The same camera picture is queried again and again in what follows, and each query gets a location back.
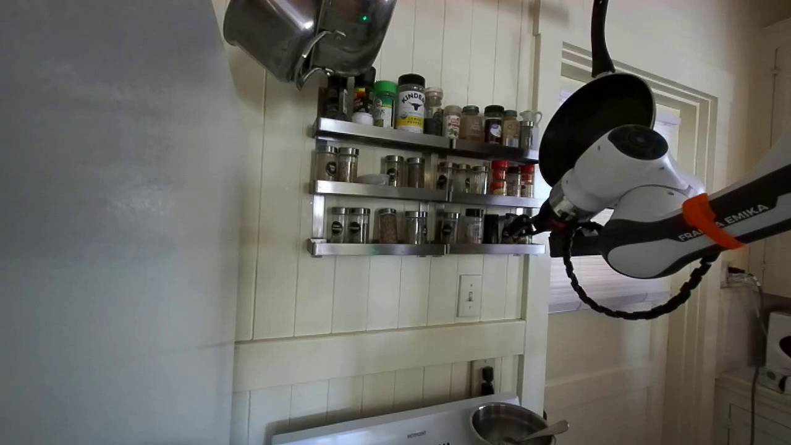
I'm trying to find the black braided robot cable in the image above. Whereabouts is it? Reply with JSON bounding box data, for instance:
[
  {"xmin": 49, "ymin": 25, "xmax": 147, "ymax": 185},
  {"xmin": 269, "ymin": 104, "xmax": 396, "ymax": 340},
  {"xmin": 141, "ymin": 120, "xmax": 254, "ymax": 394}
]
[{"xmin": 561, "ymin": 221, "xmax": 725, "ymax": 324}]

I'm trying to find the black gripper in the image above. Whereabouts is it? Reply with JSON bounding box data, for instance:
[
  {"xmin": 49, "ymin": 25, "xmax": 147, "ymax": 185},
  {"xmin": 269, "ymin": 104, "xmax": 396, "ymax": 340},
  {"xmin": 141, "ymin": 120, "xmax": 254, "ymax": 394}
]
[{"xmin": 511, "ymin": 198, "xmax": 584, "ymax": 246}]

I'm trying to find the hanging black frying pan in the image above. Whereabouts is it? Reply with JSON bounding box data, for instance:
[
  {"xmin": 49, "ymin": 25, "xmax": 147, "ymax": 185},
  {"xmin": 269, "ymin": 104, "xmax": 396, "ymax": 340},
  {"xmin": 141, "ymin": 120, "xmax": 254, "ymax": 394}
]
[{"xmin": 536, "ymin": 0, "xmax": 661, "ymax": 190}]

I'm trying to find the red spice jar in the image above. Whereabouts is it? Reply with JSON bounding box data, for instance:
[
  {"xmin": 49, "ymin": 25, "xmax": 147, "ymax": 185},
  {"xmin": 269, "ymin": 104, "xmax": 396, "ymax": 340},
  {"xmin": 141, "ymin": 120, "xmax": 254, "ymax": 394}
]
[
  {"xmin": 489, "ymin": 159, "xmax": 511, "ymax": 198},
  {"xmin": 519, "ymin": 162, "xmax": 540, "ymax": 198}
]

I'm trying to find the hanging steel pot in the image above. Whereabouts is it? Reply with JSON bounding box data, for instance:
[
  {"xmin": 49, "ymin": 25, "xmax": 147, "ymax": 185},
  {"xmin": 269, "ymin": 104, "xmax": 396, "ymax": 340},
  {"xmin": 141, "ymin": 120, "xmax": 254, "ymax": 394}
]
[{"xmin": 221, "ymin": 0, "xmax": 322, "ymax": 84}]

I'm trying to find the small bottle red cap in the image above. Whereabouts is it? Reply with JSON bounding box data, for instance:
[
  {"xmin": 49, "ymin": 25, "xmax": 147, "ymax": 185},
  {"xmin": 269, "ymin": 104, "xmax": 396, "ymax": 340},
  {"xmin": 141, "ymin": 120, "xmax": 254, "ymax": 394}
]
[{"xmin": 351, "ymin": 84, "xmax": 379, "ymax": 130}]

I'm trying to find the orange cable strap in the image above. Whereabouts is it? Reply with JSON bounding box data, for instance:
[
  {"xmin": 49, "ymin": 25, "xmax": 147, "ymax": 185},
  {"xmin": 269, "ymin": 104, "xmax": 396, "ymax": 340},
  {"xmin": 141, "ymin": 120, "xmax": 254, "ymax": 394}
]
[{"xmin": 681, "ymin": 193, "xmax": 745, "ymax": 253}]

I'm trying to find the white wall outlet plate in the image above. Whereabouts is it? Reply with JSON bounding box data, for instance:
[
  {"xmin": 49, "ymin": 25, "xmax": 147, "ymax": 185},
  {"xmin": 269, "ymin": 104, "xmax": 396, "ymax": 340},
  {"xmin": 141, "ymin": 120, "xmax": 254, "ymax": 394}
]
[{"xmin": 473, "ymin": 358, "xmax": 499, "ymax": 402}]

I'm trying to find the steel three-tier spice rack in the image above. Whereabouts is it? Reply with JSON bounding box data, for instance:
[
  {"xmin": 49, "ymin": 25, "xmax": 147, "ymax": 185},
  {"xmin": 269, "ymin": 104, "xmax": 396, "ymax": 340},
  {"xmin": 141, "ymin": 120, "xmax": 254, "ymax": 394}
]
[{"xmin": 306, "ymin": 114, "xmax": 548, "ymax": 259}]

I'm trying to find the dark tall bottle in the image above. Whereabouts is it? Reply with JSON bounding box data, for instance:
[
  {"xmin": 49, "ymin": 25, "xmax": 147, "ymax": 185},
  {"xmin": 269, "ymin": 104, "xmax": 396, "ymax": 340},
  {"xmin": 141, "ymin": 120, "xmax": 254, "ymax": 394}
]
[{"xmin": 319, "ymin": 72, "xmax": 348, "ymax": 121}]

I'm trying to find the hanging steel bowl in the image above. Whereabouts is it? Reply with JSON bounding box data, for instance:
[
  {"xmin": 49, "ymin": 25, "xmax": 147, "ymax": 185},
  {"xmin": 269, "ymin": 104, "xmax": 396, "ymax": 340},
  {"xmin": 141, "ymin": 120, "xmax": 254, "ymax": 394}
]
[{"xmin": 300, "ymin": 0, "xmax": 398, "ymax": 81}]

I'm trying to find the large jar yellow label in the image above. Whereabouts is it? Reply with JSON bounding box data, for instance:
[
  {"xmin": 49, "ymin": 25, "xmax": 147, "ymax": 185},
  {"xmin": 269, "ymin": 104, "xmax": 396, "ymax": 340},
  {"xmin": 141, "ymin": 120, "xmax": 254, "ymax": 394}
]
[{"xmin": 396, "ymin": 72, "xmax": 431, "ymax": 133}]

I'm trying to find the black label spice jar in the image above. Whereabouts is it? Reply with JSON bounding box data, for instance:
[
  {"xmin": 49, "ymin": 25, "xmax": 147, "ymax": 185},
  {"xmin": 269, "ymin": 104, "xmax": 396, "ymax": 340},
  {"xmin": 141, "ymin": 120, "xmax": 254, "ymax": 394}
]
[{"xmin": 482, "ymin": 104, "xmax": 508, "ymax": 152}]

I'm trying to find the steel spoon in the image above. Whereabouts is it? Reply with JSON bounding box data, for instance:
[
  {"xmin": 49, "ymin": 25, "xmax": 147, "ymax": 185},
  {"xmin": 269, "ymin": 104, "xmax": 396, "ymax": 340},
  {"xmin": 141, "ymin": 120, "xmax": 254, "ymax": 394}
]
[{"xmin": 516, "ymin": 418, "xmax": 572, "ymax": 445}]

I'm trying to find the green lid bottle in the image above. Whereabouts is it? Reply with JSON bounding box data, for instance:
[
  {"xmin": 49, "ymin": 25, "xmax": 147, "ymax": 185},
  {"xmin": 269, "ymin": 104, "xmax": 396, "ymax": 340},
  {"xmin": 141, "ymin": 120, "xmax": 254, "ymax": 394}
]
[{"xmin": 370, "ymin": 79, "xmax": 401, "ymax": 132}]

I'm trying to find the white countertop appliance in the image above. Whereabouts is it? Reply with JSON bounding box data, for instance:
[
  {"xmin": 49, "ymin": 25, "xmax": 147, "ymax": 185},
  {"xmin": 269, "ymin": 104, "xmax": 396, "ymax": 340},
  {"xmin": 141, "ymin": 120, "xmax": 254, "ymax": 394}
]
[{"xmin": 759, "ymin": 309, "xmax": 791, "ymax": 397}]

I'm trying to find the cream cabinet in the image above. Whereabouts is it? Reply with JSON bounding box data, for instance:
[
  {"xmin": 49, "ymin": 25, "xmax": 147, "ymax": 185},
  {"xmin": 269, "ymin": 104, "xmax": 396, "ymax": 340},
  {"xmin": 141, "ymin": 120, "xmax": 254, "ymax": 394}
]
[{"xmin": 713, "ymin": 373, "xmax": 791, "ymax": 445}]

